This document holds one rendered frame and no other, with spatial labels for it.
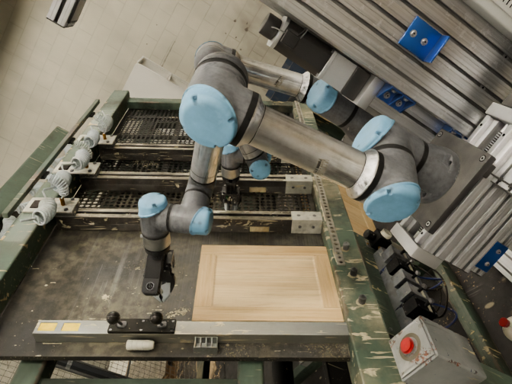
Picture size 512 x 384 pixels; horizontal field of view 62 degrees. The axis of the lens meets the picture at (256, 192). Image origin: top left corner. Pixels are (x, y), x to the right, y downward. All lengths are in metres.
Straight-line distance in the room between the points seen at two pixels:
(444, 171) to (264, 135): 0.46
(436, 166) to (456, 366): 0.46
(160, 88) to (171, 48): 1.43
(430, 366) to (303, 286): 0.57
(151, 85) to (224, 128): 4.47
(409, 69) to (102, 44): 5.82
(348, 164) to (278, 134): 0.16
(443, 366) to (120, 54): 6.10
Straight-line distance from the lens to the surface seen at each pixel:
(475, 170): 1.09
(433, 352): 1.12
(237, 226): 1.77
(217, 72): 0.86
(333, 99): 1.48
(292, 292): 1.53
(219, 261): 1.63
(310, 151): 0.87
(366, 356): 1.36
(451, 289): 2.21
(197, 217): 1.12
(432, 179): 1.10
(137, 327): 1.40
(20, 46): 7.04
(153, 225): 1.15
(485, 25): 1.28
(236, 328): 1.38
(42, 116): 7.16
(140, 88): 5.29
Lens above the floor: 1.73
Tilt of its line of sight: 18 degrees down
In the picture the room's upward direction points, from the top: 62 degrees counter-clockwise
